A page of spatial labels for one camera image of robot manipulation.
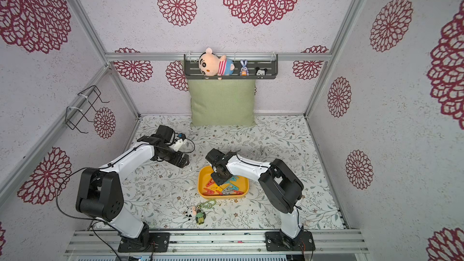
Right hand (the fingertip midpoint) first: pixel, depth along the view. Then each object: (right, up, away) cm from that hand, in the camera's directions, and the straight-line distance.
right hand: (219, 176), depth 91 cm
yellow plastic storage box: (-7, 0, +2) cm, 8 cm away
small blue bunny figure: (+13, +53, -1) cm, 54 cm away
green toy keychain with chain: (-7, -15, -11) cm, 20 cm away
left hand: (-20, +8, 0) cm, 21 cm away
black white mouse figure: (+21, +53, +1) cm, 57 cm away
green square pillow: (+1, +38, +10) cm, 40 cm away
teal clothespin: (+8, -1, 0) cm, 8 cm away
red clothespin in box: (-4, -3, -1) cm, 5 cm away
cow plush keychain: (-12, -13, -11) cm, 21 cm away
